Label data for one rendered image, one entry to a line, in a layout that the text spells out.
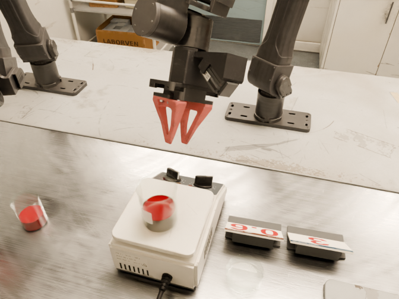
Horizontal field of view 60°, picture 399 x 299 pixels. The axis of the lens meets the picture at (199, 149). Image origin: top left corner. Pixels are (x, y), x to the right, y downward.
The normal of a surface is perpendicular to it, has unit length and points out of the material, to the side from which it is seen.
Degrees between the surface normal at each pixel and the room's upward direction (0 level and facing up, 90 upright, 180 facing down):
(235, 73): 74
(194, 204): 0
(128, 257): 90
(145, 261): 90
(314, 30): 90
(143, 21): 63
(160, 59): 0
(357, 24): 90
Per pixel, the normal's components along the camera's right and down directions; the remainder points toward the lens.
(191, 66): 0.65, 0.24
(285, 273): 0.00, -0.77
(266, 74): -0.74, 0.17
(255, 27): -0.26, 0.62
